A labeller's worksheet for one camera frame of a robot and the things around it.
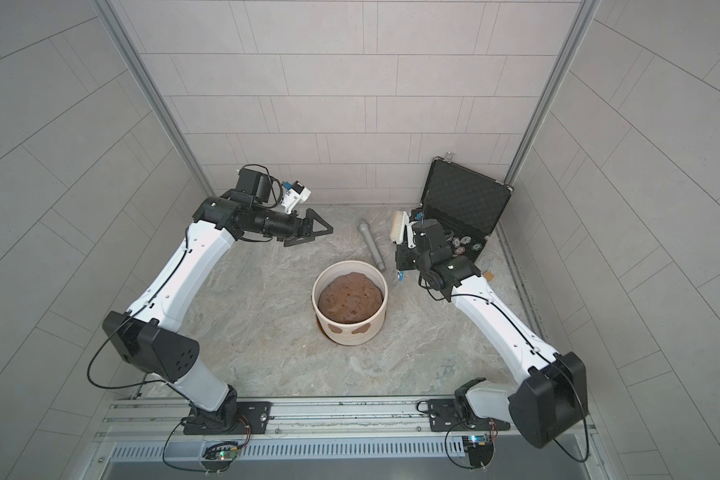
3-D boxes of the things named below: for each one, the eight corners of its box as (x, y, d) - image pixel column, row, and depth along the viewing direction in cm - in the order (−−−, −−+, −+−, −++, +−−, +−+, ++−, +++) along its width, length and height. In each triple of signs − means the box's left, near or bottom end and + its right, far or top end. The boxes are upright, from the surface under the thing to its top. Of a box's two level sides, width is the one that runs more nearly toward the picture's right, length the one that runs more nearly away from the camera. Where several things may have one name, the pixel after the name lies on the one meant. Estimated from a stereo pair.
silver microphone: (378, 271, 100) (378, 266, 98) (359, 228, 113) (359, 223, 111) (386, 268, 101) (387, 264, 99) (367, 226, 113) (367, 221, 111)
